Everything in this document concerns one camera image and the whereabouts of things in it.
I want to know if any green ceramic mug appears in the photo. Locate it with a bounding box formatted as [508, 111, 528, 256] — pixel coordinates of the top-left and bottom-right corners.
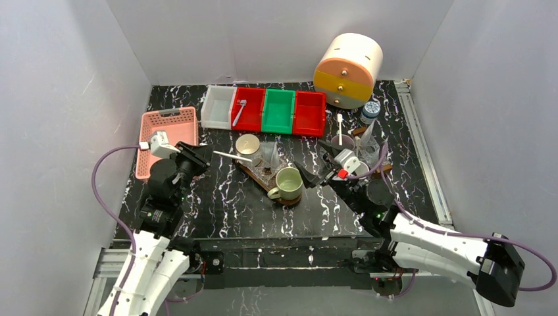
[267, 167, 303, 201]

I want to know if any white toothbrush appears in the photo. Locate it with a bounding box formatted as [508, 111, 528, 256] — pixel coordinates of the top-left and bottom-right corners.
[336, 113, 343, 146]
[354, 136, 361, 157]
[213, 151, 253, 163]
[232, 99, 247, 127]

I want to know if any red cap toothpaste tube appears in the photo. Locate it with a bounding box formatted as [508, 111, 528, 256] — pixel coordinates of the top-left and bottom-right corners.
[360, 119, 376, 146]

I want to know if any clear wooden-ended toothbrush holder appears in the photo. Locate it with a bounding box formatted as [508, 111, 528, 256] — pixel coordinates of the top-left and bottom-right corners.
[351, 125, 382, 174]

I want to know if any cream ceramic mug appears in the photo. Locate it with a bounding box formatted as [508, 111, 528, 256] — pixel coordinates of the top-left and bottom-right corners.
[235, 134, 261, 167]

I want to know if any clear acrylic holder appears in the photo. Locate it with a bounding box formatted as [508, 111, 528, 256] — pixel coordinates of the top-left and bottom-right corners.
[241, 142, 289, 191]

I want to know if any black cap toothpaste tube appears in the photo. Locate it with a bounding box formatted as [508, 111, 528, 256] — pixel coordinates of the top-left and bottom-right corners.
[259, 142, 280, 169]

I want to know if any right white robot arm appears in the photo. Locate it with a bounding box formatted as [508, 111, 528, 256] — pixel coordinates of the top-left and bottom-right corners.
[294, 140, 525, 307]

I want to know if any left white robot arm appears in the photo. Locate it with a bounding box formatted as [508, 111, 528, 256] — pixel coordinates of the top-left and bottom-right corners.
[91, 142, 214, 315]

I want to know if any brown oval wooden tray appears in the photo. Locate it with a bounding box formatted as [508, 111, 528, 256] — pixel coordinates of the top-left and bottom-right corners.
[233, 160, 302, 207]

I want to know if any red toothbrush bin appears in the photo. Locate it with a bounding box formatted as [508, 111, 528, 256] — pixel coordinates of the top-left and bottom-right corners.
[230, 87, 266, 132]

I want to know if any green toothpaste bin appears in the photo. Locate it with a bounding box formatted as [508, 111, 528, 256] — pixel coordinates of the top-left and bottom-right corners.
[261, 89, 295, 134]

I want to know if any purple ceramic mug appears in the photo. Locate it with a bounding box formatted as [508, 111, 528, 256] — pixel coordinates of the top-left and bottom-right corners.
[330, 134, 355, 150]

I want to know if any pink plastic basket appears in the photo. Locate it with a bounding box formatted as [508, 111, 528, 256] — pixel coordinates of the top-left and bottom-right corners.
[135, 107, 199, 182]

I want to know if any white plastic bin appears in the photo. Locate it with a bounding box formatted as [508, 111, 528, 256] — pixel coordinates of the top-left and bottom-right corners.
[201, 85, 237, 130]

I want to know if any red holder bin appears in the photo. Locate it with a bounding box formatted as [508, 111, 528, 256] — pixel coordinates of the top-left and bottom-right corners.
[292, 90, 326, 137]

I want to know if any blue white small jar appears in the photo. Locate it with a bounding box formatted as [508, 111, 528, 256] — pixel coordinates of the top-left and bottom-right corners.
[360, 101, 381, 125]

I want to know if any round drawer cabinet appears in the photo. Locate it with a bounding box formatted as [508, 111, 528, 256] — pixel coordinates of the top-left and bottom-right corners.
[313, 33, 383, 109]

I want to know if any black front base bar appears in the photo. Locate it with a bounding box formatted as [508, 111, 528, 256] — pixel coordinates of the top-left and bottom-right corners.
[93, 235, 419, 291]

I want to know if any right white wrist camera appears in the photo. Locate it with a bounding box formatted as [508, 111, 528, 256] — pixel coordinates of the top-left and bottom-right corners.
[334, 149, 361, 179]

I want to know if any white blue-handled mug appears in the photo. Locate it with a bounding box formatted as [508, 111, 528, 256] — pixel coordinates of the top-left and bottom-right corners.
[354, 161, 370, 176]

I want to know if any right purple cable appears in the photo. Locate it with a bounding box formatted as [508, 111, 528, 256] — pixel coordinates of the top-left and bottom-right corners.
[346, 142, 558, 300]

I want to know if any purple cable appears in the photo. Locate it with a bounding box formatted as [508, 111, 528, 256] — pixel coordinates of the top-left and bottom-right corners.
[346, 142, 558, 300]
[90, 145, 206, 316]

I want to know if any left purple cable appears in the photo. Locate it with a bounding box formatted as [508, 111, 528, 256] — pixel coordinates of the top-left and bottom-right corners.
[90, 145, 206, 316]

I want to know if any aluminium side rail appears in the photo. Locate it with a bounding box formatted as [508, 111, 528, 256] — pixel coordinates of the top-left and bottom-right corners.
[394, 79, 495, 316]

